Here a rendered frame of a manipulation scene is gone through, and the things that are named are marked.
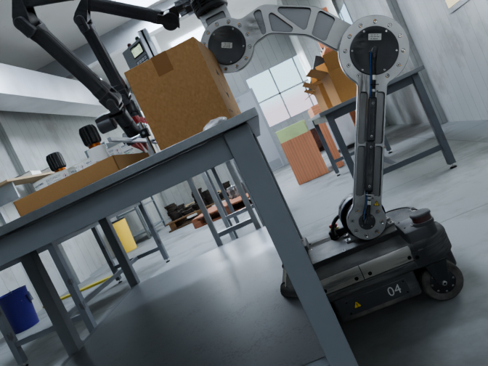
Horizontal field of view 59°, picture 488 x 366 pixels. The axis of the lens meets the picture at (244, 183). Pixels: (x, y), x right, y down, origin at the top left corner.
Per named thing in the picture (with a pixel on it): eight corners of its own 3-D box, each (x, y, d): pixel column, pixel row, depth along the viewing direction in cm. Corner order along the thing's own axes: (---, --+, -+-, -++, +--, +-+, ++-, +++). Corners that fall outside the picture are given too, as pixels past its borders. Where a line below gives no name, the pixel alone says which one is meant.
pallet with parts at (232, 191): (273, 189, 698) (264, 171, 695) (264, 200, 617) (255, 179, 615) (210, 216, 730) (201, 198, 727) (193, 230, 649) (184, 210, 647)
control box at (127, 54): (151, 84, 229) (135, 51, 227) (171, 70, 218) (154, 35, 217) (136, 87, 221) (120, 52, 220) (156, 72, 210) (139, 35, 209)
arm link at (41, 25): (19, 12, 141) (31, 9, 151) (9, 25, 143) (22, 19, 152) (120, 105, 158) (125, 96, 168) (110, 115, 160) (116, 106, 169)
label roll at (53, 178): (38, 216, 200) (24, 188, 199) (71, 203, 218) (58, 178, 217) (64, 203, 191) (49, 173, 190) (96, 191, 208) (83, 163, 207)
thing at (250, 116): (94, 212, 311) (94, 209, 310) (260, 135, 301) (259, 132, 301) (-248, 352, 102) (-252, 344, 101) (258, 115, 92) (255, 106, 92)
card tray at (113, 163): (76, 200, 129) (70, 189, 129) (153, 164, 127) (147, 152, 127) (20, 218, 99) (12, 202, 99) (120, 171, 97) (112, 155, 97)
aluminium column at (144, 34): (197, 156, 218) (139, 34, 214) (205, 152, 218) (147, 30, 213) (195, 157, 213) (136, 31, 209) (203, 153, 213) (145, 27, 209)
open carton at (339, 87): (320, 112, 360) (301, 72, 357) (376, 87, 357) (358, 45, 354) (329, 108, 318) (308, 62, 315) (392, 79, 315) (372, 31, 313)
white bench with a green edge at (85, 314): (118, 282, 497) (87, 220, 491) (174, 257, 485) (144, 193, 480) (12, 375, 309) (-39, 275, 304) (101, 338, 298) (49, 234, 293)
